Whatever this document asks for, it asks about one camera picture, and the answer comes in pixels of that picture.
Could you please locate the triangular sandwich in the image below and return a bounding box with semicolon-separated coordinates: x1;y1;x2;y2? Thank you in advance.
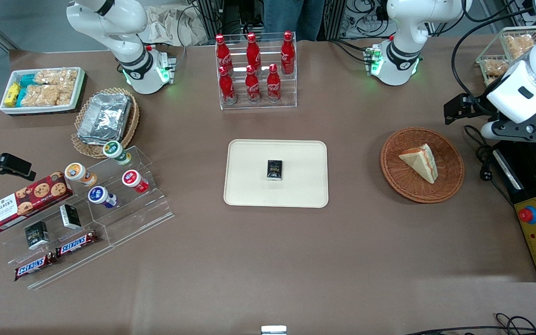
398;143;439;184

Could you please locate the round brown wicker basket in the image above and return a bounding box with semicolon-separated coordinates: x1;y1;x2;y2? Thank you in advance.
380;127;465;204

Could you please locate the white rectangular snack tray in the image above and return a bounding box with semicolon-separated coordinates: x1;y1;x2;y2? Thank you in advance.
0;67;87;116

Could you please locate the light woven wicker basket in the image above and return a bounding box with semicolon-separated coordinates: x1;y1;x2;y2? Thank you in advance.
71;87;141;160

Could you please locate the cream plastic tray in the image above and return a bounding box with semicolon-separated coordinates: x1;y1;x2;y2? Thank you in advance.
223;139;329;208

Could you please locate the red Walkers cookie box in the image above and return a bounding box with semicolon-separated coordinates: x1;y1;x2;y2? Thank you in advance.
0;171;74;233

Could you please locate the clear bag of fried snacks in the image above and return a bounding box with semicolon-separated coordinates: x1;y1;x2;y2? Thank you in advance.
482;58;511;80
504;35;536;60

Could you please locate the orange yogurt cup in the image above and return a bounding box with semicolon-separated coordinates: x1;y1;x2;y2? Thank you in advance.
64;162;97;188

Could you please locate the yellow snack packet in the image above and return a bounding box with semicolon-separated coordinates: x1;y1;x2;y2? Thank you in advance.
5;82;21;108

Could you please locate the clear bag of puffed snacks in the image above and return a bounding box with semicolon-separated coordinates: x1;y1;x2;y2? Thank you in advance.
20;84;76;107
34;68;79;86

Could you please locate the blue yogurt cup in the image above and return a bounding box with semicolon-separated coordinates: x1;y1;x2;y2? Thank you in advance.
87;185;118;209

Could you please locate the Snickers chocolate bar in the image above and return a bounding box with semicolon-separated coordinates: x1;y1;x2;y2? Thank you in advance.
55;230;100;258
14;252;58;281

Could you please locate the green lid yogurt cup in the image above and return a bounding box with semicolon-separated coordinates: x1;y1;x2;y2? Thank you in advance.
102;140;133;166

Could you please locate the stack of foil trays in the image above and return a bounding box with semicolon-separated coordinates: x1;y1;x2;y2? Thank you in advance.
77;93;133;146

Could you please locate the red yogurt cup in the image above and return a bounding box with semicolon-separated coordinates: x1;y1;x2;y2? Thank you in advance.
121;169;150;194

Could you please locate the clear acrylic stepped stand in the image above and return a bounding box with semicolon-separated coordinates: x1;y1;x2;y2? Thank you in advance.
0;145;175;290

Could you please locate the red cola bottle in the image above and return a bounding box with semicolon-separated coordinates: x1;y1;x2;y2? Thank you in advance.
246;33;262;70
266;64;282;102
215;34;234;71
280;31;295;75
245;65;261;103
218;66;237;104

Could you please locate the person in blue jeans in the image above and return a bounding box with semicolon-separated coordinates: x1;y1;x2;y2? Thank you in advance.
263;0;326;42

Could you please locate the clear acrylic bottle rack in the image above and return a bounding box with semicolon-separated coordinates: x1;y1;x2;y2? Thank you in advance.
215;31;297;110

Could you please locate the crumpled beige cloth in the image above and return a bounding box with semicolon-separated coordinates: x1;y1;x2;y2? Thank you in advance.
140;4;209;47

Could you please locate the white wire rack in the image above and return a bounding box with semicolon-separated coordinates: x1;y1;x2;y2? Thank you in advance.
476;26;536;87

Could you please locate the black power cable with plug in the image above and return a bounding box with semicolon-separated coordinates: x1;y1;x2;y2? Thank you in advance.
463;124;516;206

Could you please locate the black appliance with silver handle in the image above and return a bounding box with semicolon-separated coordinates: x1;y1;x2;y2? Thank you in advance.
491;139;536;283

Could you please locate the tangled black cable bundle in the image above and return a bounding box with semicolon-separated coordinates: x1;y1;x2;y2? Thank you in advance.
328;0;390;40

